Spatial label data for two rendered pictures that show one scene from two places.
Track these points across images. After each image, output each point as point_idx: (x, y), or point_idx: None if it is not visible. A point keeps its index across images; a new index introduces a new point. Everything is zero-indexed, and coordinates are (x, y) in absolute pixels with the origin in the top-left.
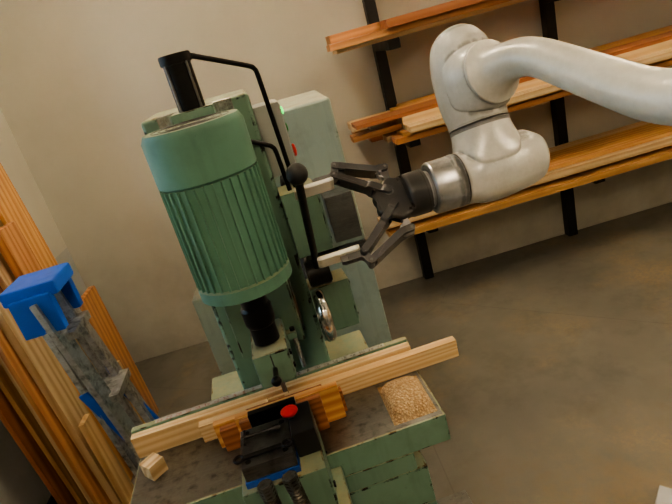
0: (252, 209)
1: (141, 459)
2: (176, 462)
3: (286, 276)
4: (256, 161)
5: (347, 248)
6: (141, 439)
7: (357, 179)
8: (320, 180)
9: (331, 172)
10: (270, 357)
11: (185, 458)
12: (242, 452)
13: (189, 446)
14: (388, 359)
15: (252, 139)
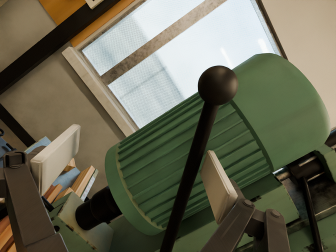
0: (191, 130)
1: (79, 171)
2: (60, 175)
3: (116, 194)
4: (264, 158)
5: (53, 147)
6: (88, 169)
7: (230, 242)
8: (227, 177)
9: (250, 202)
10: (62, 202)
11: (58, 179)
12: (3, 140)
13: (65, 187)
14: None
15: (317, 226)
